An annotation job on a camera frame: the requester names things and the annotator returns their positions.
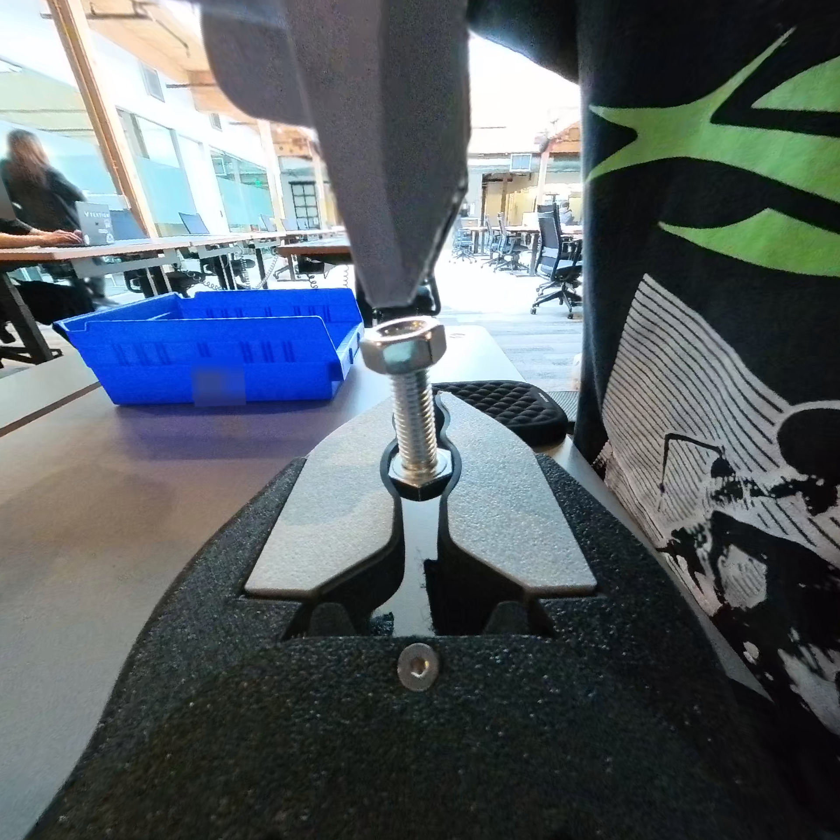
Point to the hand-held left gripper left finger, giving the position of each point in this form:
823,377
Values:
328,525

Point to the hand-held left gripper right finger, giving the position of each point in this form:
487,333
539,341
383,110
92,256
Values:
512,525

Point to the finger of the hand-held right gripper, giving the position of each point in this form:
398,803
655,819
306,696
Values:
394,131

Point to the silver hex bolt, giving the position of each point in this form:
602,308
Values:
413,420

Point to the person's right forearm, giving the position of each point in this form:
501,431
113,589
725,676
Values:
525,26

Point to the grey mesh chair seat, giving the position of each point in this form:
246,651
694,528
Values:
563,407

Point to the wooden top office desk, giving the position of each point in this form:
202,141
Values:
315,249
98,249

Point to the black mesh office chair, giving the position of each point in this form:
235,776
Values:
554,262
505,246

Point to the dark open laptop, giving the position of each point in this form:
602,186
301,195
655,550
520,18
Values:
193,223
128,226

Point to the grey open laptop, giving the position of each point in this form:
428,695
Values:
92,223

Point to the blue plastic bin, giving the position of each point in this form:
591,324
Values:
131,367

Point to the black printed t-shirt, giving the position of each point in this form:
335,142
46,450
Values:
722,328

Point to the wooden window frame post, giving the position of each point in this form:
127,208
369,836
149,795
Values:
98,118

